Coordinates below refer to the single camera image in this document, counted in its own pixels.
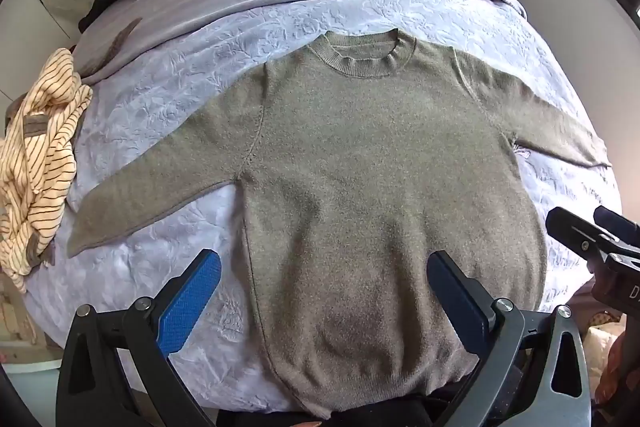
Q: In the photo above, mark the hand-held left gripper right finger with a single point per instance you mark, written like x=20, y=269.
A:
x=457, y=297

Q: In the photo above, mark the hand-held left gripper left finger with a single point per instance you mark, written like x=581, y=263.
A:
x=190, y=297

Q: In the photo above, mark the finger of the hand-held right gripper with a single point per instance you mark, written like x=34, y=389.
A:
x=617, y=222
x=570, y=229

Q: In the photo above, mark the grey-green knit sweater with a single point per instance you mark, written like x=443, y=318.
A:
x=375, y=182

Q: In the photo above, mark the person's right hand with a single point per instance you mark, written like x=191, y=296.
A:
x=602, y=282

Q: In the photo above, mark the person's dark clothing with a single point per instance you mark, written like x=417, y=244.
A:
x=370, y=414

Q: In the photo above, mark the beige striped garment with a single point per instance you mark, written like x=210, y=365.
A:
x=40, y=157

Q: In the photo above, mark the embossed lavender bed blanket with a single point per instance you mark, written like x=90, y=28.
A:
x=175, y=82

